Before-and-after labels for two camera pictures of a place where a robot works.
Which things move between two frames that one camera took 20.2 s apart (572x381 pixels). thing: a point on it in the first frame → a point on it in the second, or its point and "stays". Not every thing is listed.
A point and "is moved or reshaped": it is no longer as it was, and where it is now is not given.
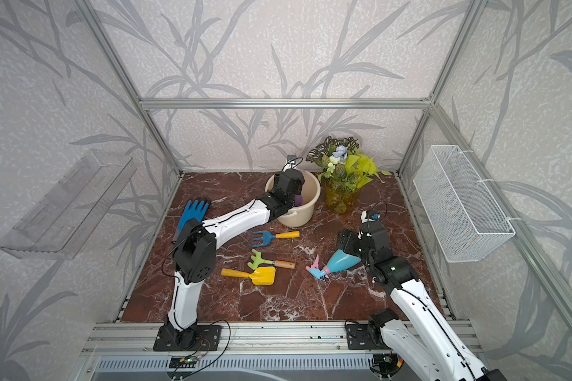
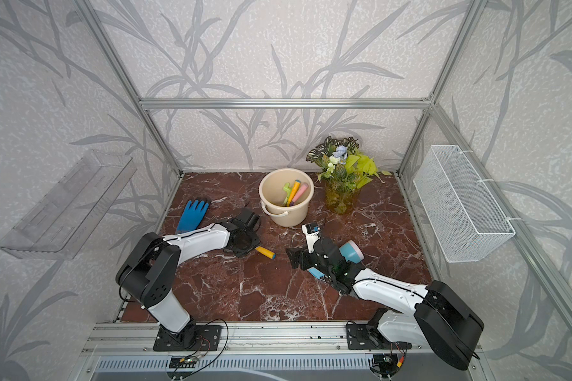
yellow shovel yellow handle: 262,275 is moved or reshaped
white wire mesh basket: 458,211 stays
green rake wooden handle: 259,260 is moved or reshaped
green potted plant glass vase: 345,172 stays
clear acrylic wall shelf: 62,220 stays
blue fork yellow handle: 268,236 → 268,254
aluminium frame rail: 285,104 stays
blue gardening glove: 195,209 stays
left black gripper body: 290,203 → 251,240
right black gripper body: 354,246 → 308,260
